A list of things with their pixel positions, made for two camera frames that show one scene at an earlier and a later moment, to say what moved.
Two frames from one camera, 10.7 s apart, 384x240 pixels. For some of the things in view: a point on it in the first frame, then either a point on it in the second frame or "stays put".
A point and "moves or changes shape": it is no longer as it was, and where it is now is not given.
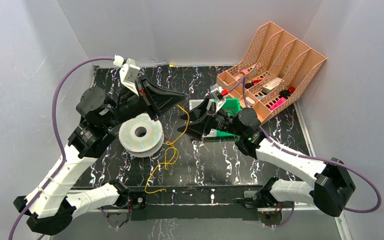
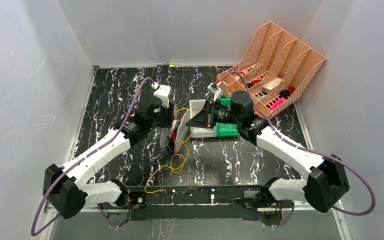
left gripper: [148, 100] to [169, 114]
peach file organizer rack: [273, 74] stays put
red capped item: [291, 89] stays put
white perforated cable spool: [141, 136] to [174, 136]
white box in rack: [269, 87] stays put
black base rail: [163, 202] stays put
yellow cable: [166, 163] moves or changes shape
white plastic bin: [194, 103] stays put
